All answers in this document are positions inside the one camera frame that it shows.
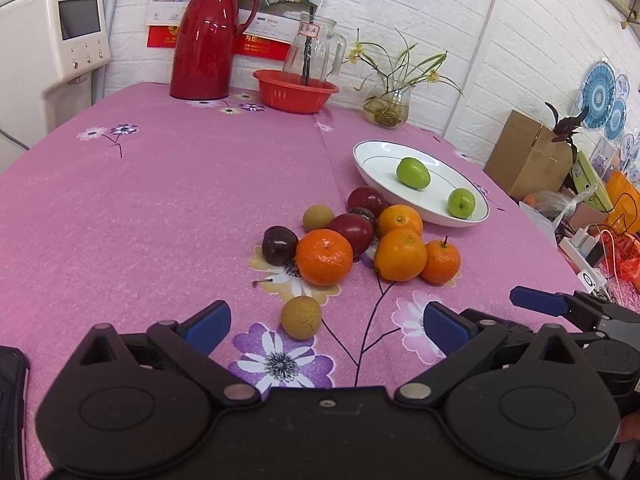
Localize textured orange tangerine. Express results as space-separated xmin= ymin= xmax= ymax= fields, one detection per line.
xmin=295 ymin=229 xmax=354 ymax=287

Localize smooth orange front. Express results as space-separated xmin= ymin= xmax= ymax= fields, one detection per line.
xmin=374 ymin=229 xmax=427 ymax=282

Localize white ceramic plate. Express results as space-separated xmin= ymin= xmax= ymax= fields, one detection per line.
xmin=352 ymin=141 xmax=490 ymax=228

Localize small green apple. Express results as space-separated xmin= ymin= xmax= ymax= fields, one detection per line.
xmin=447 ymin=188 xmax=476 ymax=219

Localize tan longan fruit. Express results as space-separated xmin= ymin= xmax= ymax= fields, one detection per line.
xmin=303 ymin=204 xmax=335 ymax=233
xmin=280 ymin=296 xmax=322 ymax=340

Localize blue decorative wall plates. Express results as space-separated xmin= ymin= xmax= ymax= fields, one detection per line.
xmin=572 ymin=60 xmax=631 ymax=141

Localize smooth orange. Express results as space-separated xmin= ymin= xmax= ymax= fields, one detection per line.
xmin=374 ymin=229 xmax=427 ymax=282
xmin=376 ymin=205 xmax=423 ymax=238

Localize brown cardboard box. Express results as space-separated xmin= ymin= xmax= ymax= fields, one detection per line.
xmin=484 ymin=110 xmax=573 ymax=200

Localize pink floral tablecloth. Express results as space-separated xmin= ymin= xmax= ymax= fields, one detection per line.
xmin=0 ymin=81 xmax=589 ymax=480

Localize dark purple plum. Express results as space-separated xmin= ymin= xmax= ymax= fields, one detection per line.
xmin=348 ymin=207 xmax=376 ymax=226
xmin=262 ymin=226 xmax=298 ymax=266

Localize white water dispenser machine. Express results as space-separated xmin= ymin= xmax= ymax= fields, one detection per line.
xmin=1 ymin=0 xmax=112 ymax=170

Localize red thermos jug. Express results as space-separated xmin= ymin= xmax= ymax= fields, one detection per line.
xmin=169 ymin=0 xmax=259 ymax=101

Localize clear plastic bag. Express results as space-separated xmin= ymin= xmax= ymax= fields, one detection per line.
xmin=518 ymin=188 xmax=604 ymax=245

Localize glass vase with plant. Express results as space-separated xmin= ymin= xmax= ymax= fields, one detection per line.
xmin=343 ymin=29 xmax=463 ymax=130

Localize orange shopping bag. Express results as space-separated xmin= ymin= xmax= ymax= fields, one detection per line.
xmin=605 ymin=170 xmax=640 ymax=235

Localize red plastic basket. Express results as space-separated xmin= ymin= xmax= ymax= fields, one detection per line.
xmin=253 ymin=70 xmax=340 ymax=115

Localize orange mandarin with stem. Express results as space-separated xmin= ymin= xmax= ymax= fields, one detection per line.
xmin=420 ymin=237 xmax=461 ymax=285

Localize clear glass pitcher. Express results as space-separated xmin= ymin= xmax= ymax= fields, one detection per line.
xmin=282 ymin=12 xmax=347 ymax=86

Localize green box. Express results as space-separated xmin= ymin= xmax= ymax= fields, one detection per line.
xmin=570 ymin=151 xmax=613 ymax=212

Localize dark purple potted plant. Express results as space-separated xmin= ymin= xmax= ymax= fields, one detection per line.
xmin=544 ymin=102 xmax=589 ymax=162

